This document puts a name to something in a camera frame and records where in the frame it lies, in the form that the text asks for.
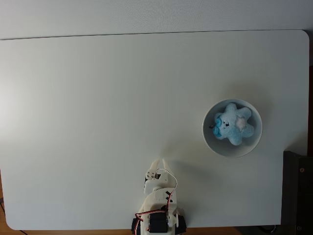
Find sky blue plush doll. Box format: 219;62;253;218
210;102;255;146

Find white ceramic bowl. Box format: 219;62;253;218
201;98;263;159

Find black table clamp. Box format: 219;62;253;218
176;214;188;233
130;216;142;235

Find black cabinet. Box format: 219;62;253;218
281;150;313;235

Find thin gripper servo cable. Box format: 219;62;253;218
156;168;179;211

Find red black arm servo cable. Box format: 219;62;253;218
134;209;170;232

